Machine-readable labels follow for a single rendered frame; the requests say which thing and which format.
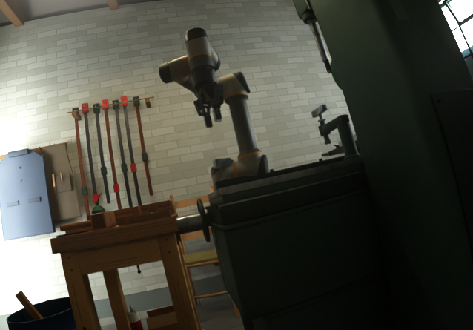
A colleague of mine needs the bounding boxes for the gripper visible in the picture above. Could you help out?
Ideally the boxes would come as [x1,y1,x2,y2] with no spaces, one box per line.
[193,80,223,128]

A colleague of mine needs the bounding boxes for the grey handwheel handle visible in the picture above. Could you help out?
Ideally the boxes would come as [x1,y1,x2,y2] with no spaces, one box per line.
[176,214,203,236]

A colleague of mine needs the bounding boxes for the green hold-down clamp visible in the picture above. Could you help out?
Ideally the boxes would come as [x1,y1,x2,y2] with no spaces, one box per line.
[311,104,362,158]

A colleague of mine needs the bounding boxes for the grey mortiser lever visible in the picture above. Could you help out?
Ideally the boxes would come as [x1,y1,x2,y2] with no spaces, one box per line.
[300,7,334,75]

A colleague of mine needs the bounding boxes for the wooden chair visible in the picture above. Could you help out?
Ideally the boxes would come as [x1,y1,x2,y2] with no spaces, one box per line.
[169,194,242,318]

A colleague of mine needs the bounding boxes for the green mortiser body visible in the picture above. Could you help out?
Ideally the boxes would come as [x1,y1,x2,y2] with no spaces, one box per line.
[204,0,473,330]

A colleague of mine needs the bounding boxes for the orange bar clamp green jaws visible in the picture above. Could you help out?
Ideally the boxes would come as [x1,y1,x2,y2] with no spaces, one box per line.
[132,95,155,197]
[71,106,92,219]

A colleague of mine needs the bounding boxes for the dark bar clamp red jaws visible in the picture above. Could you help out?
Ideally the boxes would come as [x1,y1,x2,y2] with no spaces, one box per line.
[80,102,102,204]
[119,96,144,207]

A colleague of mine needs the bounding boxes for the dark bar clamp green jaws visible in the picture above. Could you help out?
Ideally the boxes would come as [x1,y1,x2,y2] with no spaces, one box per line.
[111,99,134,210]
[91,103,112,205]

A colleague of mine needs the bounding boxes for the green handwheel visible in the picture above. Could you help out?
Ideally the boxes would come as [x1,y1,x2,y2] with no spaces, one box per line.
[196,197,212,244]

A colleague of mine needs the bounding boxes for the orange bar clamp red jaws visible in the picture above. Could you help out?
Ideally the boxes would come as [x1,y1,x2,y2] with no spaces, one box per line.
[100,99,123,211]

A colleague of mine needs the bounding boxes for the green oil can red spout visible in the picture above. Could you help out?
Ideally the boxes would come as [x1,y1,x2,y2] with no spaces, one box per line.
[90,193,108,215]

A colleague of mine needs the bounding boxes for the wooden block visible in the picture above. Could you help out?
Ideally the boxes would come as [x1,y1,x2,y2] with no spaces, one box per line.
[90,211,118,231]

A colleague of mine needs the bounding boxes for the wooden workbench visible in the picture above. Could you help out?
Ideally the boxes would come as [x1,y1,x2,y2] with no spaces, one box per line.
[50,207,202,330]

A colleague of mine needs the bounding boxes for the tan apron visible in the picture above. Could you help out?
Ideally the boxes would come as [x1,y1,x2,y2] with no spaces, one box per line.
[39,142,82,223]

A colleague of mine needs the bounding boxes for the brown wooden dowel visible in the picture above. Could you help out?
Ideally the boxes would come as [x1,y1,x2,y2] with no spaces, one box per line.
[59,220,93,234]

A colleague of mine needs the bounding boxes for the blue work coat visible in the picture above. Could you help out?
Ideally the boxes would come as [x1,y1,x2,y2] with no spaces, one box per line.
[0,148,56,242]

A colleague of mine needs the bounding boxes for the wooden box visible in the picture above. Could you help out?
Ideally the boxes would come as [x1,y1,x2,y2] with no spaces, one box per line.
[145,305,179,330]

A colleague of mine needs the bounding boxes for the white red glue bottle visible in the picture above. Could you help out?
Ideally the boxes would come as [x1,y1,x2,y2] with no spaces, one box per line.
[127,303,144,330]

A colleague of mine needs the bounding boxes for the wooden stick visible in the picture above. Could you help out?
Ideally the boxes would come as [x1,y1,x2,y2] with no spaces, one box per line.
[15,290,45,320]

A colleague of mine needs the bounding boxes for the window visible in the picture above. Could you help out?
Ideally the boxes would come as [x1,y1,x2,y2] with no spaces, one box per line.
[438,0,473,66]

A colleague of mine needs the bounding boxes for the dark blue bin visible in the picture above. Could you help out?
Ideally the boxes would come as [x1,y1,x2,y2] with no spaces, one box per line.
[6,296,77,330]

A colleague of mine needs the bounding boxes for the wooden clamp rack rail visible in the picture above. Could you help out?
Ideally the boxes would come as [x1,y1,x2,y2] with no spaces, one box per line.
[67,96,156,116]

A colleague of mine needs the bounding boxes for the wooden rail rack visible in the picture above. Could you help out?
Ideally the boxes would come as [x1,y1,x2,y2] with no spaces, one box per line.
[113,201,179,225]

